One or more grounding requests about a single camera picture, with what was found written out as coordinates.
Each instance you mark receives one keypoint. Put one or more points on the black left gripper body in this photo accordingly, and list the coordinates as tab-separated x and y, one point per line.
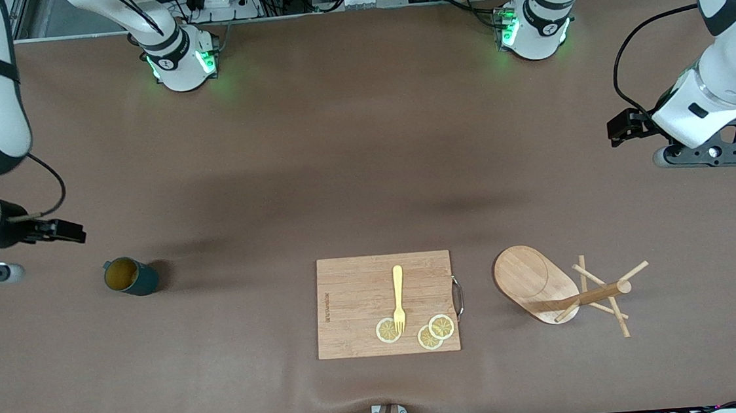
638	123

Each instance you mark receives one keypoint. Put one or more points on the yellow plastic fork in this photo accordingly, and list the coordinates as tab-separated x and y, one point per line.
399	289

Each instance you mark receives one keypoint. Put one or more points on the lemon slice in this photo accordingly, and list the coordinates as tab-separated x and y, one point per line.
386	332
443	325
428	339

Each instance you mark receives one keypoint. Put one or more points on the brown table mat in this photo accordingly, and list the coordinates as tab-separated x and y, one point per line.
339	169

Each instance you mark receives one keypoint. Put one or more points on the white power strip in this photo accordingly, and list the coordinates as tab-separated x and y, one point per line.
220	1

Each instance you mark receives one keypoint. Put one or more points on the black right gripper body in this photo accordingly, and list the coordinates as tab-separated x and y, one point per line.
14	230

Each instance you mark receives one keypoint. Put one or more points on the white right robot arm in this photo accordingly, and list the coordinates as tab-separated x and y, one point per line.
179	64

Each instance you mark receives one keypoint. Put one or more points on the wooden cup rack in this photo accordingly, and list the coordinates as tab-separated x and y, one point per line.
528	279

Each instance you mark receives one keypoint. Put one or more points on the teal cup yellow inside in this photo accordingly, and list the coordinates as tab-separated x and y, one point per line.
140	280

